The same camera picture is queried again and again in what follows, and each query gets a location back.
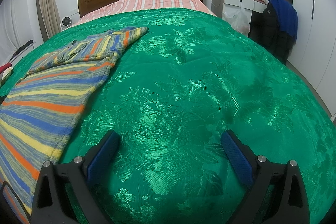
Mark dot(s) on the red cloth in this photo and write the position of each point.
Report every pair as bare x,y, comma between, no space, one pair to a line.
5,66

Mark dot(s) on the striped knit t-shirt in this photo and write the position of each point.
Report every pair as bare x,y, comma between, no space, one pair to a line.
52,98

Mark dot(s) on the dark long object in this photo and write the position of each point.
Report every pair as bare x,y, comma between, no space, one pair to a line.
23,47

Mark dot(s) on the white wardrobe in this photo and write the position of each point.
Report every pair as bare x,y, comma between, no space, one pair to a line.
323,29

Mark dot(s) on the blue garment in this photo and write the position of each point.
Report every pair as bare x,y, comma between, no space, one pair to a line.
284,14

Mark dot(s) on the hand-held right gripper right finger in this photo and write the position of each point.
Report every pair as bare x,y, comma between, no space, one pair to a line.
237,158

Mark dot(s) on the white plastic bag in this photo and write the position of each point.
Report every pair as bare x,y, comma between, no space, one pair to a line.
237,18

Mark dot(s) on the black jacket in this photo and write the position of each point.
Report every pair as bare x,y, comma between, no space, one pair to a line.
267,29

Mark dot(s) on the green floral blanket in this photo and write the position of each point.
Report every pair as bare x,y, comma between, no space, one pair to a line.
197,82

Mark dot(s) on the small white fan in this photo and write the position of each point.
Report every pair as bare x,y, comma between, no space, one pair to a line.
65,22

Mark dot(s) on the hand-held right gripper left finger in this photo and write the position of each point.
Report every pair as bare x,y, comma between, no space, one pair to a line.
101,158

